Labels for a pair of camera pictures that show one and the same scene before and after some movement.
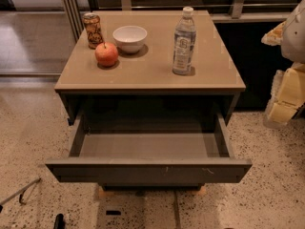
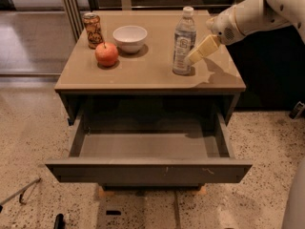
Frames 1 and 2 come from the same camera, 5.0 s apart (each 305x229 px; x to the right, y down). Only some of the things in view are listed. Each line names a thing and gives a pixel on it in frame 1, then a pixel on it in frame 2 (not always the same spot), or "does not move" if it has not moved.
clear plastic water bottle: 184,48 does not move
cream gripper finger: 288,94 to 225,25
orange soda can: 92,24 does not move
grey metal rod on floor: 19,192 does not move
